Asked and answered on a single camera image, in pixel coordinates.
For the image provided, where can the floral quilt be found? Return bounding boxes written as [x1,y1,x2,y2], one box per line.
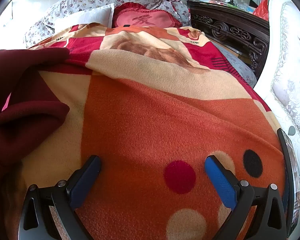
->
[24,0,192,49]

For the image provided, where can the red plastic bag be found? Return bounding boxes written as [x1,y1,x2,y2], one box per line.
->
[252,0,269,22]

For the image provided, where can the white pillow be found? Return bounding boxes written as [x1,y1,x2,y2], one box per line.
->
[54,3,115,30]

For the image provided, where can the maroon sweater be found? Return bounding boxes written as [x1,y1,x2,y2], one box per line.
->
[0,47,71,173]

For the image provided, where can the floral bed sheet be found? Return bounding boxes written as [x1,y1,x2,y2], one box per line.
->
[207,36,258,88]

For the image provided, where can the red heart-shaped cushion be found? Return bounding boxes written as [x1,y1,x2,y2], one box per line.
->
[112,2,183,28]

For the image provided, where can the dark carved wooden cabinet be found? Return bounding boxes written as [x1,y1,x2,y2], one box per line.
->
[186,0,270,79]

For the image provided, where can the white embroidered cushion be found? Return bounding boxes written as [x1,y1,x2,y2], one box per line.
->
[254,0,300,233]

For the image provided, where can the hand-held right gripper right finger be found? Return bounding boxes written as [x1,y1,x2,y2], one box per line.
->
[204,155,288,240]

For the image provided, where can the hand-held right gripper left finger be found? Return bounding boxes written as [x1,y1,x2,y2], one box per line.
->
[17,155,102,240]

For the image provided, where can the orange red printed blanket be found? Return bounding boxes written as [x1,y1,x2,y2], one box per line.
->
[5,22,295,240]

